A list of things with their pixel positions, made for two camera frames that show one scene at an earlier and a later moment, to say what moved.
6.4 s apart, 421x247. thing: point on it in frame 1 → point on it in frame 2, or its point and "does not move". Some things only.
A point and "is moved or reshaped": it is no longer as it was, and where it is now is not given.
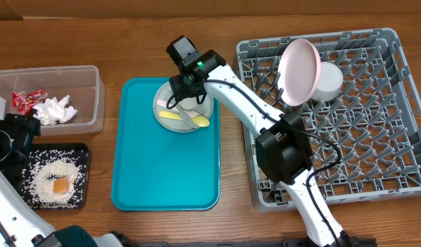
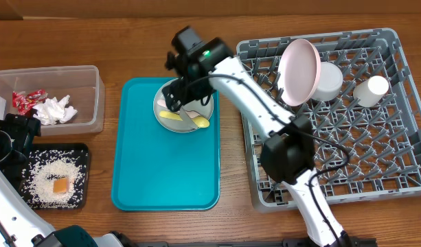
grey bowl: x=330 y=82 does not move
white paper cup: x=188 y=103 is moved or reshaped
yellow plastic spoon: x=199 y=121 does not move
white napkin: x=51 y=112 does not move
